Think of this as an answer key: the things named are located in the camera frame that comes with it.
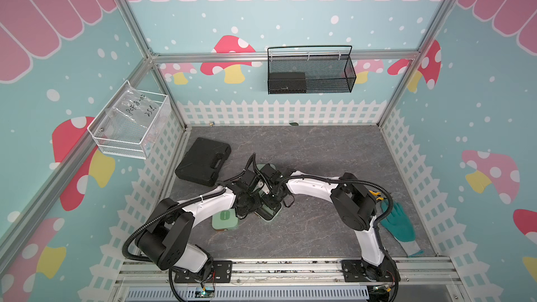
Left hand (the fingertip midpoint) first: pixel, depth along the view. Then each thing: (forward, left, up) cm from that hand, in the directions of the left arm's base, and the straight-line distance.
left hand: (258, 210), depth 87 cm
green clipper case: (+9, -2, +20) cm, 22 cm away
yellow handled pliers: (+9, -53, -1) cm, 54 cm away
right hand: (+4, -5, -3) cm, 7 cm away
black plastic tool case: (+21, +27, +4) cm, 35 cm away
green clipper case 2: (0, -4, +1) cm, 4 cm away
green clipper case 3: (-4, +13, 0) cm, 13 cm away
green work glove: (-4, -59, -2) cm, 59 cm away
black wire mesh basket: (+53, -22, +34) cm, 66 cm away
